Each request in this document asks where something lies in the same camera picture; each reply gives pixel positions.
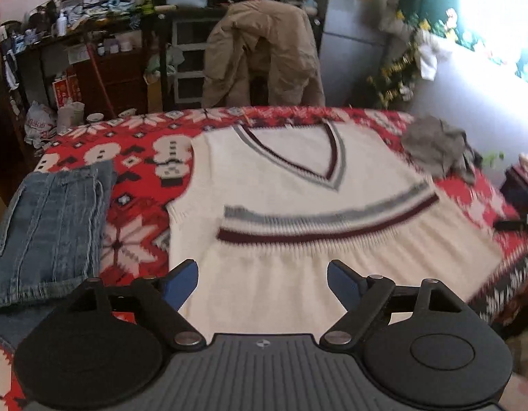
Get grey sweatshirt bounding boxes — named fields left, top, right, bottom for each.
left=401, top=115, right=483, bottom=185

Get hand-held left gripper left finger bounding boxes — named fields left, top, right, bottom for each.
left=69, top=259, right=205, bottom=349

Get red broom stick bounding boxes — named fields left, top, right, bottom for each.
left=88, top=43, right=117, bottom=118

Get red printed blanket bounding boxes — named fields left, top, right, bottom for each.
left=0, top=106, right=528, bottom=411

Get green printed curtain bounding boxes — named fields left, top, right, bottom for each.
left=397, top=0, right=528, bottom=90

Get red printed carton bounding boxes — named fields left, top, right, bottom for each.
left=52, top=75, right=81, bottom=110

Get blue denim jeans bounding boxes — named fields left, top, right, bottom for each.
left=0, top=160, right=117, bottom=352

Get white plastic bag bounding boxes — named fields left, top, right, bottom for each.
left=24, top=102, right=59, bottom=148

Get white cloth tie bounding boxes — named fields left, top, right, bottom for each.
left=418, top=34, right=453, bottom=80

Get pale green plastic bag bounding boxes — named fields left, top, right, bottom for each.
left=146, top=45, right=183, bottom=78

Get brown wooden dresser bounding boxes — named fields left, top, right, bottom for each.
left=73, top=51, right=149, bottom=114

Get black shelf rack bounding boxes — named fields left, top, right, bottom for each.
left=0, top=6, right=230, bottom=112

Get white plastic drawers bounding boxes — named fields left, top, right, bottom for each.
left=172, top=19, right=213, bottom=103

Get silver refrigerator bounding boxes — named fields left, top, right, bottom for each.
left=317, top=0, right=402, bottom=108

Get cream knit striped vest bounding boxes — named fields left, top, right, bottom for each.
left=165, top=120, right=504, bottom=337

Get beige jacket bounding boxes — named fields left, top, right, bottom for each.
left=202, top=0, right=325, bottom=108

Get shelf of assorted items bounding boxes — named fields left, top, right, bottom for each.
left=0, top=0, right=162, bottom=48

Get yellow carton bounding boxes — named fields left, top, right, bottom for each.
left=146, top=79, right=164, bottom=112

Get small christmas tree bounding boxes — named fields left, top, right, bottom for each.
left=367, top=30, right=423, bottom=110

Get wooden bedside cabinet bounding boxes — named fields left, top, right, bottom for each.
left=499, top=165, right=528, bottom=219

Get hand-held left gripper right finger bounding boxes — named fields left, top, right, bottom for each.
left=320, top=260, right=464, bottom=347

